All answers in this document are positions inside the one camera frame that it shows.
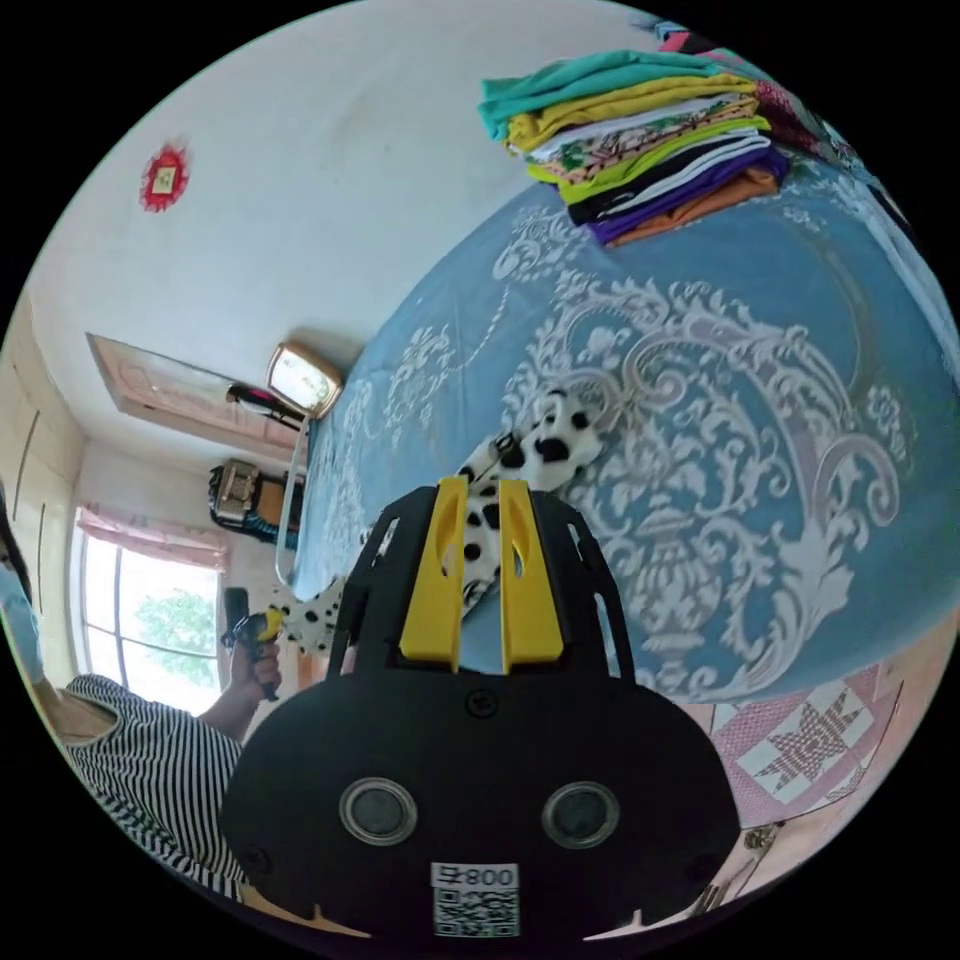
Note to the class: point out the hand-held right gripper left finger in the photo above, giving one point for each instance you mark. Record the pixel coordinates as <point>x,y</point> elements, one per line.
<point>431,585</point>

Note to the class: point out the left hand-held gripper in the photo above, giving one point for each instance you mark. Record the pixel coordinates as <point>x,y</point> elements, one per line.
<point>238,619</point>

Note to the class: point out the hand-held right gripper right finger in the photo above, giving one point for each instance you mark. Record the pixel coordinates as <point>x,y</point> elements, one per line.
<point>531,592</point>

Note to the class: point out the polka dot vest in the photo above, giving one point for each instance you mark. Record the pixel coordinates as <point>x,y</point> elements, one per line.
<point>555,446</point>

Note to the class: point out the person's left forearm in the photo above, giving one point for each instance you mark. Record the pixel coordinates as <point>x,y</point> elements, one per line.
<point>223,712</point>

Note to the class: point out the person's left hand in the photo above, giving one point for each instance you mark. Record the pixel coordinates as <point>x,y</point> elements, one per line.
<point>255,671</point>

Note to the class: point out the window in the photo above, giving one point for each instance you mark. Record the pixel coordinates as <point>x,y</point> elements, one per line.
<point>150,630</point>

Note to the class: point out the pink curtain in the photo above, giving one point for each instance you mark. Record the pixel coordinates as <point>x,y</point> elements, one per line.
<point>150,536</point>

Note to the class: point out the person's body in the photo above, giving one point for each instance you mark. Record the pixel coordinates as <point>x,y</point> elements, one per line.
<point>127,765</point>

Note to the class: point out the pink wooden door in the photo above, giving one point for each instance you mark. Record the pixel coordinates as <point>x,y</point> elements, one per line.
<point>172,390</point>

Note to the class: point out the cream cupboard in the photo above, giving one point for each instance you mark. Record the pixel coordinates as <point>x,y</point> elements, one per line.
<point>37,480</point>

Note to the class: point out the bed with blue patterned sheet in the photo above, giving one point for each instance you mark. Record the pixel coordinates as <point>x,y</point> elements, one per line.
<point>750,390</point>

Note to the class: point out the pile of clothes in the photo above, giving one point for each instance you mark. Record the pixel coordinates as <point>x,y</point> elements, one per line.
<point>645,150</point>

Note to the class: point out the red wall ornament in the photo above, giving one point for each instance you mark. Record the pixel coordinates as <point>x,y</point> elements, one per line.
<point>163,176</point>

